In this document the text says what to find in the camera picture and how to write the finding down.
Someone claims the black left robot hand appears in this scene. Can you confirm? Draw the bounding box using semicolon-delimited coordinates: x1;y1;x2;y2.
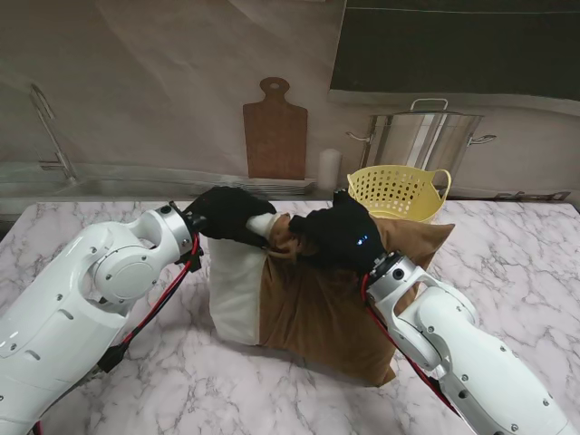
186;185;278;249

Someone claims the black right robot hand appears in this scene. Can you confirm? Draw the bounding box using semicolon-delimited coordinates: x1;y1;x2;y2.
288;188;386;276

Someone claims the white pillow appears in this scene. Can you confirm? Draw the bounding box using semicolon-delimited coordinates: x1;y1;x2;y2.
207;212;278;346

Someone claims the brown pillowcase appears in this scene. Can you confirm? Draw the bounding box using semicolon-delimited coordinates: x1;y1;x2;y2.
257;212;456;388

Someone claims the yellow perforated laundry basket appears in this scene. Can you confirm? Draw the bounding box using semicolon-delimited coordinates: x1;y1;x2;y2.
346;165;453;223

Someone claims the stack of white plates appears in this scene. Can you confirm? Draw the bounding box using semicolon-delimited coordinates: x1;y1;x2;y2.
233;177;317;197

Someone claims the white candle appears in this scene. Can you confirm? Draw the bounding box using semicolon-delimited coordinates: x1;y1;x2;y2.
318;148;342;191

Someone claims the brown wooden cutting board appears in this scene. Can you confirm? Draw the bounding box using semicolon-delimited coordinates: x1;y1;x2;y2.
242;76;309;180

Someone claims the steel sink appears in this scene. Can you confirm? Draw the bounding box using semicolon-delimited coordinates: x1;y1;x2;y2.
0;171;223;198

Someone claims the steel stock pot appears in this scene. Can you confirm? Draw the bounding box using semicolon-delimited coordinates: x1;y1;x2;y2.
346;98;498;176

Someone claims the black stove grate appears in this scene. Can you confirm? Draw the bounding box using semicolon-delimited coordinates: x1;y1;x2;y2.
493;189;572;203

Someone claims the chrome faucet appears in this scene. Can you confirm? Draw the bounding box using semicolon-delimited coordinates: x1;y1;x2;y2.
29;82;79;183

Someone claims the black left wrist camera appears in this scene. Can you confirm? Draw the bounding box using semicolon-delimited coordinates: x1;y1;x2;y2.
174;246;204;273

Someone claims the red black left arm cable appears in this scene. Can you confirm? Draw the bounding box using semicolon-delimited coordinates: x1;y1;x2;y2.
26;233;203;435

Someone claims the red black arm cable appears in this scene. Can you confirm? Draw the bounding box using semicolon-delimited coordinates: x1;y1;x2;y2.
361;274;463;416
26;233;203;435

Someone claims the red black right arm cable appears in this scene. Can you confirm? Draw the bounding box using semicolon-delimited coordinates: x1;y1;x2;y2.
361;274;463;416

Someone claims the dark wall panel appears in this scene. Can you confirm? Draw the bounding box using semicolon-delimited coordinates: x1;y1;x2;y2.
329;0;580;101

